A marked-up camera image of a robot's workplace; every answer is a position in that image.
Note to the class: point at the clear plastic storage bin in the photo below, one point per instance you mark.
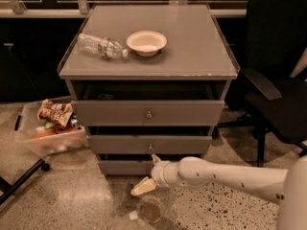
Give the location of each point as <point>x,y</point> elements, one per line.
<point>32,133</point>

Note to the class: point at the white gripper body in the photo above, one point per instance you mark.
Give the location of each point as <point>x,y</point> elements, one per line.
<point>158,173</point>

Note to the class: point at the grey top drawer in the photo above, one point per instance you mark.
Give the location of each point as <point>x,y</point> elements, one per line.
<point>148,104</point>

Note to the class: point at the clear plastic cup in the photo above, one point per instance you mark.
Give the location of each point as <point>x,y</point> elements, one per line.
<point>150,209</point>

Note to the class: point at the black office chair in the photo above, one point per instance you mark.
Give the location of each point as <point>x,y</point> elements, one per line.
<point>271,86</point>

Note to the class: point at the grey bottom drawer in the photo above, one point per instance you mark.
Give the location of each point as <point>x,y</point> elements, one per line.
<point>125,164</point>

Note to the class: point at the small white paper scrap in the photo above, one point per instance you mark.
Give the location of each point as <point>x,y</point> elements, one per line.
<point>133,215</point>

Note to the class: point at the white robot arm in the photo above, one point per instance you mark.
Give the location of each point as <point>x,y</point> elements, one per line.
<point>286,188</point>

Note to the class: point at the grey three-drawer cabinet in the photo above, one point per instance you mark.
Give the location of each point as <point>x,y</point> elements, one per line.
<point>195,52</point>

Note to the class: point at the white paper bowl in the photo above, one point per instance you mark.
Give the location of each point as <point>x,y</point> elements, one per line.
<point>146,43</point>

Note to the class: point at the brown snack bag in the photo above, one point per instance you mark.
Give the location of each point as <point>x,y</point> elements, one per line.
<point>58,113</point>

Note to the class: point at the black rolling stand leg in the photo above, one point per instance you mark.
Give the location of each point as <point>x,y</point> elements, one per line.
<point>8,189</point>

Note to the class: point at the grey middle drawer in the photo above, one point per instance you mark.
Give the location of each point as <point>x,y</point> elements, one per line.
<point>149,139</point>

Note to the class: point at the clear plastic water bottle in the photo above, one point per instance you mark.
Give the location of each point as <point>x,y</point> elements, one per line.
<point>102,46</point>

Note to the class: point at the grey drawer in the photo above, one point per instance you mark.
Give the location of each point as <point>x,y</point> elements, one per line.
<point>149,139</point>
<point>125,164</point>
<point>148,104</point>

